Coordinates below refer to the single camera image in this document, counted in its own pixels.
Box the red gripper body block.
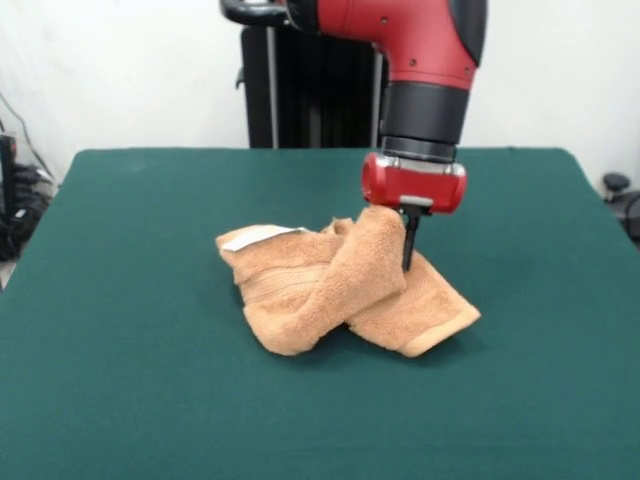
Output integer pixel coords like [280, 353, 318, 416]
[360, 151, 469, 217]

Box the grey office chair base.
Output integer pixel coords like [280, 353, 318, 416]
[601, 171, 640, 241]

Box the tan terry towel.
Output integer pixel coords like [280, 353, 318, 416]
[214, 205, 483, 361]

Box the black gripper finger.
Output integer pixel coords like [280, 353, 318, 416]
[399, 204, 424, 274]

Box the dark green table cloth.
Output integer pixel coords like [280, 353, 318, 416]
[0, 146, 640, 480]

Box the black equipment with cables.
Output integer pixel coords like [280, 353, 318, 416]
[0, 130, 57, 262]

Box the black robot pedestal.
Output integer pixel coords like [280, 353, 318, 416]
[219, 0, 391, 149]

